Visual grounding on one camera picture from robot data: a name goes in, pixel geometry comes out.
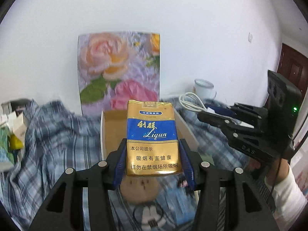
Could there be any blue tissue packet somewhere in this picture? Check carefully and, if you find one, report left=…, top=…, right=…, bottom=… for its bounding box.
left=166, top=187, right=196, bottom=226

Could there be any white charging cable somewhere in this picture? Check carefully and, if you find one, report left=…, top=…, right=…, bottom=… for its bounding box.
left=178, top=92, right=254, bottom=128

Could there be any tan round plush cushion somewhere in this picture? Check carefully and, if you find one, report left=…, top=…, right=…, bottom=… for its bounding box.
left=120, top=175, right=159, bottom=204

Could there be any white pink plush toy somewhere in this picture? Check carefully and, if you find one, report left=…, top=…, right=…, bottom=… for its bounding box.
left=133, top=202, right=166, bottom=230

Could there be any gold blue cigarette pack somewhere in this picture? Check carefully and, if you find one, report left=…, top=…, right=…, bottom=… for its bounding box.
left=126, top=100, right=182, bottom=177

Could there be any white sleeve forearm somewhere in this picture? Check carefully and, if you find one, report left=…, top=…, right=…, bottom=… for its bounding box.
left=273, top=163, right=307, bottom=230

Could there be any person right hand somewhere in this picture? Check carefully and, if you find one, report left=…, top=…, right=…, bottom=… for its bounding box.
left=247, top=158, right=289, bottom=188

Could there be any dark wooden door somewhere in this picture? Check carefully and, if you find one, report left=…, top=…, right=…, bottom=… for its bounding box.
left=277, top=43, right=308, bottom=100

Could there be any white enamel mug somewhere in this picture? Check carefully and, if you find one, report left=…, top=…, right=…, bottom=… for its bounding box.
left=194, top=79, right=217, bottom=100

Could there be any blue plaid shirt cloth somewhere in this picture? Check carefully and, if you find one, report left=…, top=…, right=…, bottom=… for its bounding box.
left=1, top=98, right=248, bottom=230

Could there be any open cardboard box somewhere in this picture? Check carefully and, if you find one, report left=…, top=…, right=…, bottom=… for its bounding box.
left=100, top=109, right=199, bottom=160

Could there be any pile of small boxes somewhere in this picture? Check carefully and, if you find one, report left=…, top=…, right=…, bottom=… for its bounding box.
left=1, top=99, right=31, bottom=173

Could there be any floral rose picture board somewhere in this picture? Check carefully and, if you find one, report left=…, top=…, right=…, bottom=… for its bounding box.
left=77, top=31, right=160, bottom=115

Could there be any white wall switch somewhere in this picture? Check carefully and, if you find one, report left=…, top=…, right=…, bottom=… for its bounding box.
left=248, top=32, right=253, bottom=43

